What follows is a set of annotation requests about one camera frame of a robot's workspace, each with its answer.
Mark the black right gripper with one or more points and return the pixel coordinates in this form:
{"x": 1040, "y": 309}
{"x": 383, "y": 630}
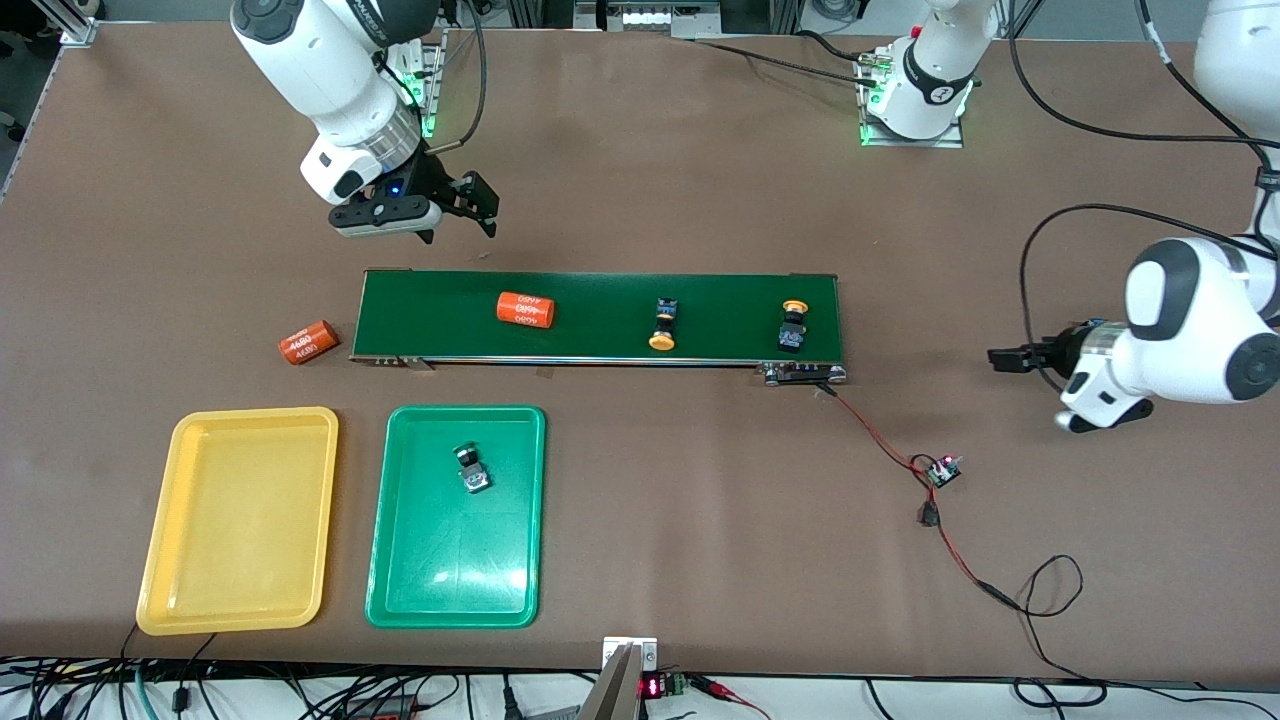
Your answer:
{"x": 440, "y": 183}

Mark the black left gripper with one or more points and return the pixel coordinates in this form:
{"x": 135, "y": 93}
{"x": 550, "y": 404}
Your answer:
{"x": 1062, "y": 352}

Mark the orange cylinder with white print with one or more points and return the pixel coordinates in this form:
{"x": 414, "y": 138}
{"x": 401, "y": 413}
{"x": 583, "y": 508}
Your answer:
{"x": 305, "y": 343}
{"x": 525, "y": 309}

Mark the yellow mushroom push button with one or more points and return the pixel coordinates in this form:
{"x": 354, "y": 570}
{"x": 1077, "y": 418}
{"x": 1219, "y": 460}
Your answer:
{"x": 792, "y": 335}
{"x": 663, "y": 341}

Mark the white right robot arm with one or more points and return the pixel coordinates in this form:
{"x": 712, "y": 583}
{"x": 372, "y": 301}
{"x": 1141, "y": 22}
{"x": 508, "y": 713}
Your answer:
{"x": 330, "y": 70}

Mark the small speed controller board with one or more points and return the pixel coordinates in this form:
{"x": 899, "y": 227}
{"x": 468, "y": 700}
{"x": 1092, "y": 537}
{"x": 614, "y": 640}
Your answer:
{"x": 942, "y": 472}

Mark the green conveyor belt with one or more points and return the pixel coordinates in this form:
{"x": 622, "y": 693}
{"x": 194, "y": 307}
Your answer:
{"x": 600, "y": 340}

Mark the silver metal box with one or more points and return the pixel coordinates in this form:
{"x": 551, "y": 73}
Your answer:
{"x": 660, "y": 20}

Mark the green plastic tray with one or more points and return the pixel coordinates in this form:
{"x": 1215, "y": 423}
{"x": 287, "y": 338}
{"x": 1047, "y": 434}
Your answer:
{"x": 455, "y": 560}

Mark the yellow plastic tray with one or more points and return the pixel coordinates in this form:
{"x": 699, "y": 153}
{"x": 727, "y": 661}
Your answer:
{"x": 240, "y": 520}

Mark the red clip lead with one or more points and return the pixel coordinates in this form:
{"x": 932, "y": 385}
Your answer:
{"x": 725, "y": 690}

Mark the small red digit display module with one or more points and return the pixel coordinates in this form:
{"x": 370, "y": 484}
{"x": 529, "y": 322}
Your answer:
{"x": 652, "y": 687}

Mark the orange power strip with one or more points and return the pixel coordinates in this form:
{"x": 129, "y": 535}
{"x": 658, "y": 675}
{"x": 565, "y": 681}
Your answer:
{"x": 385, "y": 712}

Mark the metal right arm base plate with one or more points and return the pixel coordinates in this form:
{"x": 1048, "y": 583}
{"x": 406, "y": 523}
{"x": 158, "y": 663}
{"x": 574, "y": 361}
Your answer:
{"x": 436, "y": 70}

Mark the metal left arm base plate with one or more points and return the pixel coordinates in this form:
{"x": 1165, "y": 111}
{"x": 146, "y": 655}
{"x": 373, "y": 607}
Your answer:
{"x": 915, "y": 143}

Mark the aluminium frame profile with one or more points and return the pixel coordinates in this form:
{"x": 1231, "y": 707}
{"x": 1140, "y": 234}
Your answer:
{"x": 75, "y": 30}

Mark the grey metal camera bracket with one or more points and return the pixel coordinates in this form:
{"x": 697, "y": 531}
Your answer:
{"x": 615, "y": 690}

